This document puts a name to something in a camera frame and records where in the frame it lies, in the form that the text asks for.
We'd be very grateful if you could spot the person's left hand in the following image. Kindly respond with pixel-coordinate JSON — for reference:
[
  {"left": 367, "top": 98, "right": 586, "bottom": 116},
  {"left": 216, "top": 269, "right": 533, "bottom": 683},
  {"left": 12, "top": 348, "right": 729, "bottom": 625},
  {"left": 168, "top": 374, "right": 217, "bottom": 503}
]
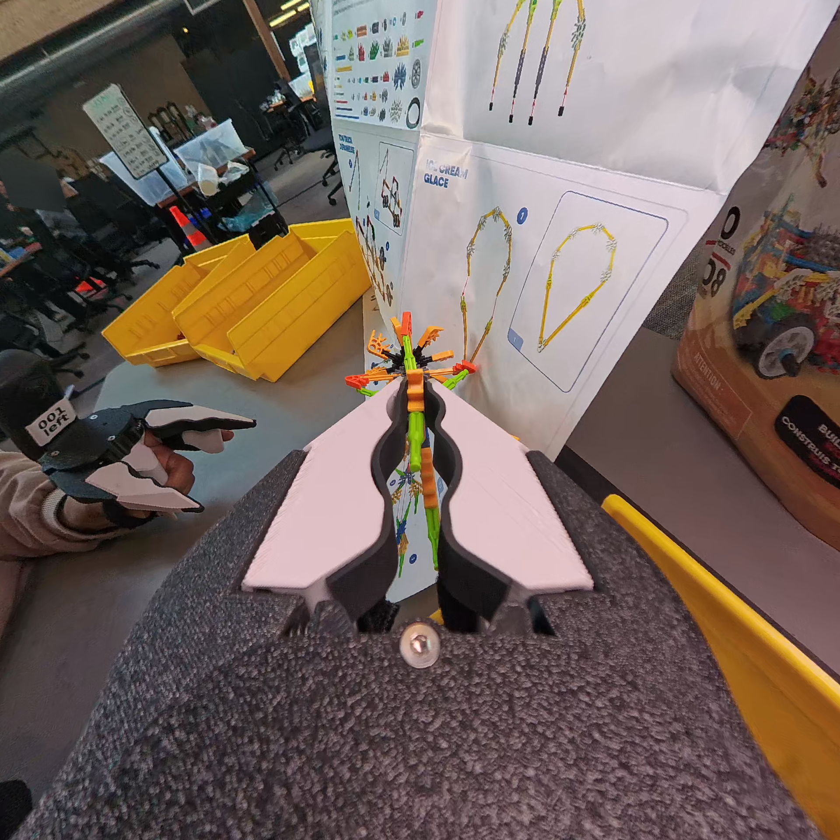
[{"left": 156, "top": 428, "right": 235, "bottom": 497}]

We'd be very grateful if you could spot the grey desk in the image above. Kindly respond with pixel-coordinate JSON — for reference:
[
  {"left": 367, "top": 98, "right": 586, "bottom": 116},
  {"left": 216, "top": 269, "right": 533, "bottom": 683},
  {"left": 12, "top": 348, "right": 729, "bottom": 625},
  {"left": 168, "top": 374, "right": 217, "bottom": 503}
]
[{"left": 0, "top": 325, "right": 840, "bottom": 808}]

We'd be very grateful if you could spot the whiteboard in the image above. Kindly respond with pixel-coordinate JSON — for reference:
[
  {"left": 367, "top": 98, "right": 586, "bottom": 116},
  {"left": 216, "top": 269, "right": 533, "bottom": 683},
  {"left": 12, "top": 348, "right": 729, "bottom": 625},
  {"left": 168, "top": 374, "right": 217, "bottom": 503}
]
[{"left": 82, "top": 84, "right": 169, "bottom": 180}]

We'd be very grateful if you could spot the cardboard toy set box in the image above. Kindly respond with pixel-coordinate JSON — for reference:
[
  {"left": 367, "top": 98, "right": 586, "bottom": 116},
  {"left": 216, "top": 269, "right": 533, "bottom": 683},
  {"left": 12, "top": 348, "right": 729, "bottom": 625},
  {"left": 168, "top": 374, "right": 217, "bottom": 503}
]
[{"left": 671, "top": 46, "right": 840, "bottom": 553}]

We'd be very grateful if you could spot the printed instruction sheet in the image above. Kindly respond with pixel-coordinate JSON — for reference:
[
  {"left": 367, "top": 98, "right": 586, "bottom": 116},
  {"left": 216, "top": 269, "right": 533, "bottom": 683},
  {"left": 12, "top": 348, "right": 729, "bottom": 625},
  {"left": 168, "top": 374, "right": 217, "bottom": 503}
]
[{"left": 314, "top": 0, "right": 840, "bottom": 603}]

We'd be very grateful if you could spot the colourful toy construction model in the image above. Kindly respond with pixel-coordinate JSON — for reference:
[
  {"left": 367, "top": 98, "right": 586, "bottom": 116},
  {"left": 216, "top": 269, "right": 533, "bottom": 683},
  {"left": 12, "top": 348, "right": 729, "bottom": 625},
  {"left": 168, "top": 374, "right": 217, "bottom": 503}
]
[{"left": 346, "top": 311, "right": 480, "bottom": 573}]

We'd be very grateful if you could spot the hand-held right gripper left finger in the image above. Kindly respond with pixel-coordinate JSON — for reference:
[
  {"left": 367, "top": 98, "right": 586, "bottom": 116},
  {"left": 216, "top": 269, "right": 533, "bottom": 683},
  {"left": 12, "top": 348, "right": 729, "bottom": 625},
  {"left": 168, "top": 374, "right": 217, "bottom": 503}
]
[{"left": 243, "top": 379, "right": 412, "bottom": 632}]

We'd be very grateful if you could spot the yellow storage bin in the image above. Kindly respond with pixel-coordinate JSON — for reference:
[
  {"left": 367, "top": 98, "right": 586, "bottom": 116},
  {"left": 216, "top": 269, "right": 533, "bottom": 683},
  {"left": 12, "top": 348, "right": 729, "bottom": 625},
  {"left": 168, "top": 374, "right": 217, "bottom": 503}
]
[
  {"left": 172, "top": 218, "right": 373, "bottom": 383},
  {"left": 101, "top": 239, "right": 227, "bottom": 367},
  {"left": 601, "top": 493, "right": 840, "bottom": 840}
]

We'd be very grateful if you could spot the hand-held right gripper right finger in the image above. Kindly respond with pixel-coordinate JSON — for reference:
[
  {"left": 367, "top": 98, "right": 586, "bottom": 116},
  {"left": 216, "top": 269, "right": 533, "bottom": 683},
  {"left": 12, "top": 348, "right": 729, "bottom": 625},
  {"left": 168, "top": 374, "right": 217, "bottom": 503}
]
[{"left": 420, "top": 381, "right": 594, "bottom": 632}]

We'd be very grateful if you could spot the person's left forearm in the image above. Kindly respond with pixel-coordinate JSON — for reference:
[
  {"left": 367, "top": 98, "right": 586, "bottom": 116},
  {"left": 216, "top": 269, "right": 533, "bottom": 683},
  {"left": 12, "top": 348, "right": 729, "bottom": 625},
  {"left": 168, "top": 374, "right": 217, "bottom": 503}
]
[{"left": 0, "top": 449, "right": 158, "bottom": 562}]

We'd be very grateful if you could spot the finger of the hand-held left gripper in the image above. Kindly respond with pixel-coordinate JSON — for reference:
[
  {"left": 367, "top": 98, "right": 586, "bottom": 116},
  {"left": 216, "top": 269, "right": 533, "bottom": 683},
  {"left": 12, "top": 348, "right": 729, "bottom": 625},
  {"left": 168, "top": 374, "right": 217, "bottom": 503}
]
[
  {"left": 84, "top": 461, "right": 206, "bottom": 515},
  {"left": 143, "top": 404, "right": 258, "bottom": 438}
]

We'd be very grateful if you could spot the clear plastic storage tub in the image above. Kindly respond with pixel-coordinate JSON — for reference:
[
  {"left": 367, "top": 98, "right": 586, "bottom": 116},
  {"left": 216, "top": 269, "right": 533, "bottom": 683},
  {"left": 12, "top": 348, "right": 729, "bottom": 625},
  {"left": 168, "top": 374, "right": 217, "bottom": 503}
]
[
  {"left": 98, "top": 150, "right": 191, "bottom": 206},
  {"left": 174, "top": 118, "right": 253, "bottom": 196}
]

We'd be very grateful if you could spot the black office chair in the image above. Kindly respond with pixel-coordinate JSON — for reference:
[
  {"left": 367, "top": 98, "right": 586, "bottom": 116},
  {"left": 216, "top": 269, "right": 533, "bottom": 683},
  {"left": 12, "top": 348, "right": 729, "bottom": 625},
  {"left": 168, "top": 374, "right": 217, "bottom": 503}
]
[
  {"left": 272, "top": 98, "right": 342, "bottom": 206},
  {"left": 66, "top": 174, "right": 161, "bottom": 316}
]

